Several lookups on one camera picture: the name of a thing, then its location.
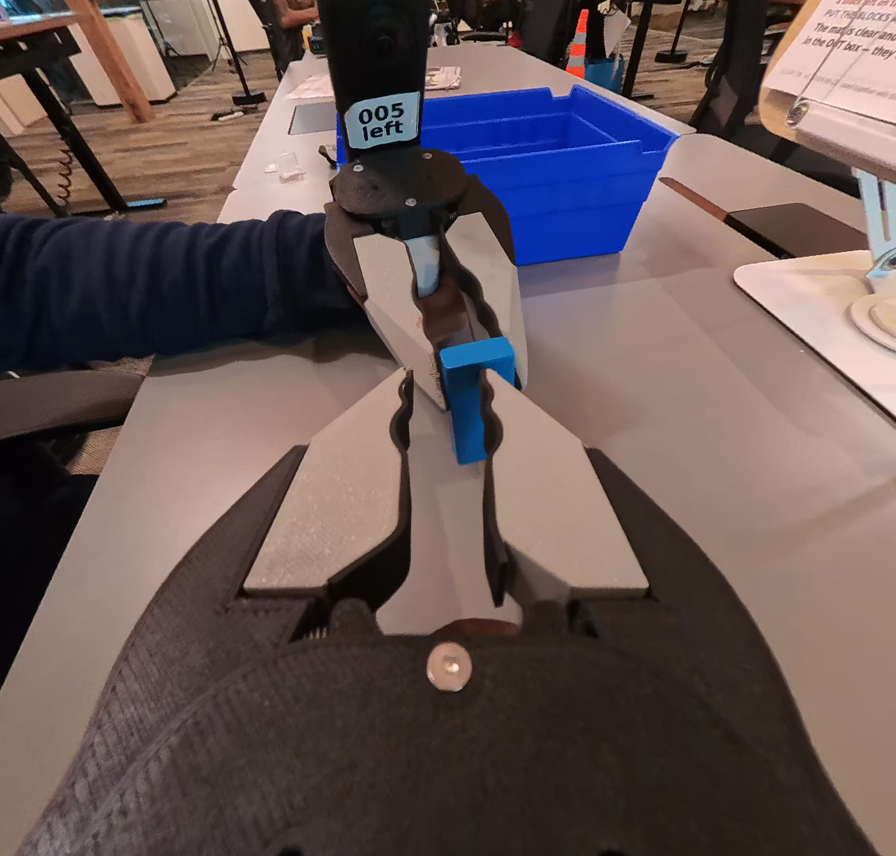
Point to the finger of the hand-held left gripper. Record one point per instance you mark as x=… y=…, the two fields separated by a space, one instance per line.
x=490 y=268
x=388 y=289

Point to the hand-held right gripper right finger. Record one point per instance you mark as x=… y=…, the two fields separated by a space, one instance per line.
x=560 y=520

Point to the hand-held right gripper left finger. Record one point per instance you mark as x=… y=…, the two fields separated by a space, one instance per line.
x=322 y=520

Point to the blue plastic bin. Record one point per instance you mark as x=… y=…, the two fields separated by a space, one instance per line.
x=574 y=191

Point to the blue rectangular wooden block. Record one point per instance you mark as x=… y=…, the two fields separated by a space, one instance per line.
x=465 y=408

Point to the person's left forearm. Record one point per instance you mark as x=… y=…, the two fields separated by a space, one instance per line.
x=175 y=289

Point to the person's left hand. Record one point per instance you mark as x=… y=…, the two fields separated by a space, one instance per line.
x=448 y=317

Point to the white paper sheet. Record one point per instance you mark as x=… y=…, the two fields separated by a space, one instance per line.
x=308 y=87

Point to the folded printed paper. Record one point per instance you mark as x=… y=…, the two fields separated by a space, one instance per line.
x=444 y=79

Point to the black floor stand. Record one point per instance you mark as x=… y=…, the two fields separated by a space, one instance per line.
x=248 y=98

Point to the clear plastic item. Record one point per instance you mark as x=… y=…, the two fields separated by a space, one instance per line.
x=287 y=166

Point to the black office chair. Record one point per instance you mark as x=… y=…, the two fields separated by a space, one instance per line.
x=549 y=9
x=728 y=93
x=56 y=401

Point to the orange traffic cone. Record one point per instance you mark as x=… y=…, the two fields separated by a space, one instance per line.
x=577 y=47

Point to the blue bucket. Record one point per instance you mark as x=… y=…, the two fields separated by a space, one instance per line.
x=605 y=75

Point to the wooden leg desk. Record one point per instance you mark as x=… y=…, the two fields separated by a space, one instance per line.
x=105 y=51

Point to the black stanchion pole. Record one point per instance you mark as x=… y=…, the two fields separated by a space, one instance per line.
x=673 y=56

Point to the printed instruction sheet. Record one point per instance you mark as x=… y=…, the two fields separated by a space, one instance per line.
x=854 y=44

